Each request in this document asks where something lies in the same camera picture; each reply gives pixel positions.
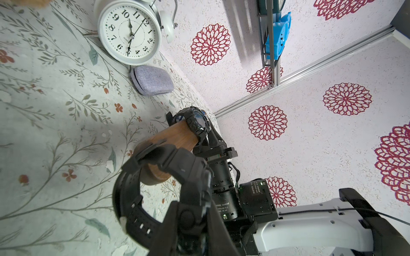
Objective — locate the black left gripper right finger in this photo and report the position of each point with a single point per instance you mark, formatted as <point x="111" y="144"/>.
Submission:
<point x="219" y="241"/>

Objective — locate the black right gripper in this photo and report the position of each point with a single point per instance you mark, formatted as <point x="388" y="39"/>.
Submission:
<point x="216" y="152"/>

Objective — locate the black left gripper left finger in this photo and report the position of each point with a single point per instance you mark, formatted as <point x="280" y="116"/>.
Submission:
<point x="165" y="240"/>

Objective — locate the black digital watch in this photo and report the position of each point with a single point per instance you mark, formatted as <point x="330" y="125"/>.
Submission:
<point x="191" y="119"/>
<point x="140" y="209"/>

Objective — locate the wooden watch stand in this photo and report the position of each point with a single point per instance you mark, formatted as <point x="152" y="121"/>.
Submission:
<point x="178" y="135"/>

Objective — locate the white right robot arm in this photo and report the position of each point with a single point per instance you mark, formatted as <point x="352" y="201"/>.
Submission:
<point x="259" y="219"/>

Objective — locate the grey fabric case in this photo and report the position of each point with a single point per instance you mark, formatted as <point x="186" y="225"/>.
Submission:
<point x="151" y="81"/>

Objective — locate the blue alarm clock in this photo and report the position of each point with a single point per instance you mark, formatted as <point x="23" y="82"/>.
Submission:
<point x="281" y="32"/>

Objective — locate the white twin-bell alarm clock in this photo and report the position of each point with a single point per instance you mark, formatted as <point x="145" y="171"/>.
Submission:
<point x="131" y="31"/>

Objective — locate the dark green alarm clock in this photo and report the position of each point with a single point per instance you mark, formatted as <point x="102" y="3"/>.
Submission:
<point x="276" y="6"/>

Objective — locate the grey wall shelf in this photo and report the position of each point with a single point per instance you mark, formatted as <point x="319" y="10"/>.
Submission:
<point x="265" y="25"/>

